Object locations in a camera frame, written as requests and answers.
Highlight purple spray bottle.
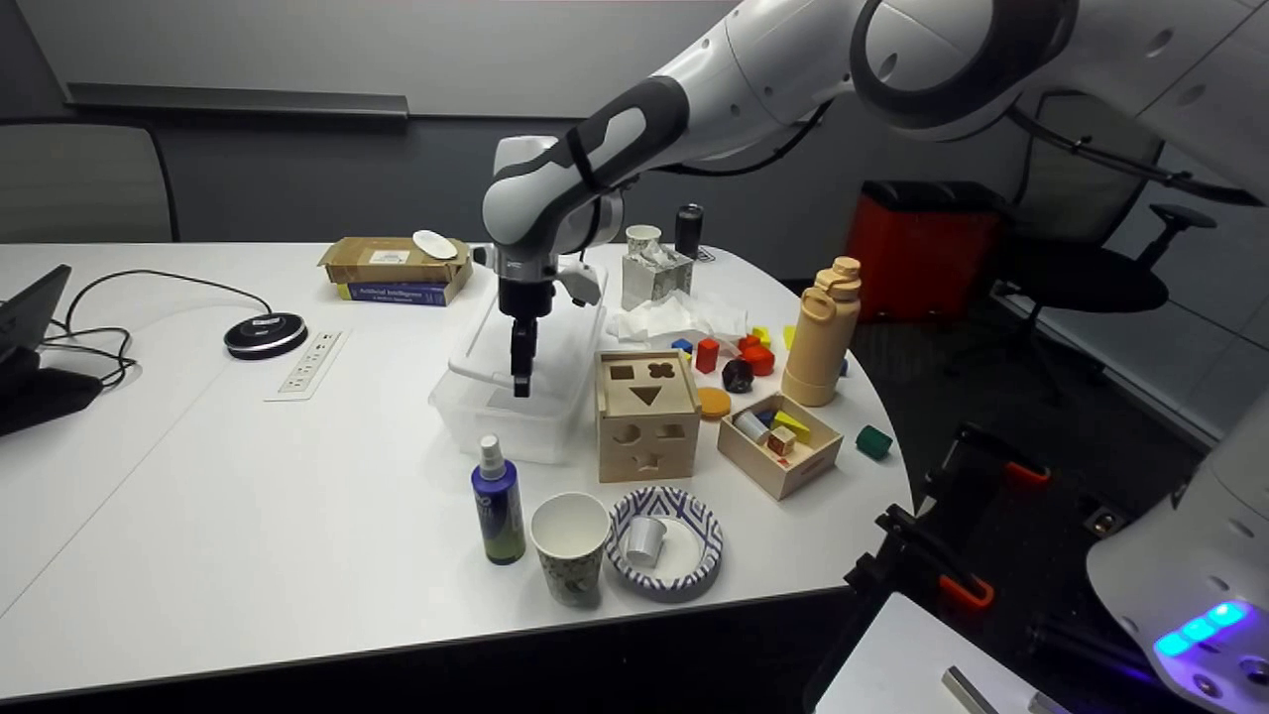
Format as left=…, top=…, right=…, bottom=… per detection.
left=470, top=433, right=528, bottom=567

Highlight white tissue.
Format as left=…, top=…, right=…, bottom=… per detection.
left=606, top=293, right=750, bottom=344

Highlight grey chair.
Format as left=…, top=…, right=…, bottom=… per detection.
left=0, top=118, right=182, bottom=245

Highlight tan water bottle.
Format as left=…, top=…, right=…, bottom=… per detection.
left=780, top=256, right=864, bottom=409

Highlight black laptop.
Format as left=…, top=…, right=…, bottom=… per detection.
left=0, top=263, right=105, bottom=438

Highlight blue patterned paper bowl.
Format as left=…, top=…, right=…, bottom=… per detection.
left=604, top=484, right=726, bottom=605

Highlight cardboard box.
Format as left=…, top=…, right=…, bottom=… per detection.
left=317, top=236, right=473, bottom=287

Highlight black round speaker puck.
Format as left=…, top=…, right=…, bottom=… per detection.
left=223, top=311, right=309, bottom=361

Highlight large patterned paper cup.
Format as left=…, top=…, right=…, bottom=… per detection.
left=529, top=491, right=614, bottom=610

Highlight red bin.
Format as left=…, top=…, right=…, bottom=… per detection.
left=844, top=179, right=1005, bottom=324

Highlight wooden shape sorter box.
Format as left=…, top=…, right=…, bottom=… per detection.
left=594, top=348, right=703, bottom=485

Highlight blue book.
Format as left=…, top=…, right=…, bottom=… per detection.
left=336, top=264, right=475, bottom=307

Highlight silver tissue box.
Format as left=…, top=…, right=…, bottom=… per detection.
left=621, top=246, right=696, bottom=311

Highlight silver metal bar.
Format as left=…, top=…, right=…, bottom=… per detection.
left=940, top=665, right=1004, bottom=714

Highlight clear plastic container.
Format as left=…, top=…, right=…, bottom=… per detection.
left=428, top=260, right=609, bottom=466

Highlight black office chair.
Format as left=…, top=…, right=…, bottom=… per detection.
left=989, top=90, right=1219, bottom=400

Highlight small white cup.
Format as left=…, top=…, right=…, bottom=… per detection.
left=625, top=515, right=668, bottom=570

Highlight black cable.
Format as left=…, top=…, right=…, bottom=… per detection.
left=38, top=269, right=275, bottom=390

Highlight clear container lid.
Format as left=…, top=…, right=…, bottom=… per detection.
left=448, top=261, right=608, bottom=390

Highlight whiteboard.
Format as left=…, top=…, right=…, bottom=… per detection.
left=14, top=0, right=743, bottom=123

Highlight white power outlet strip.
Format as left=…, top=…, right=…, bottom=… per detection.
left=264, top=329, right=346, bottom=404

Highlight wooden tray box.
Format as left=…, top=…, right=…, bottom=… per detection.
left=716, top=392, right=846, bottom=502

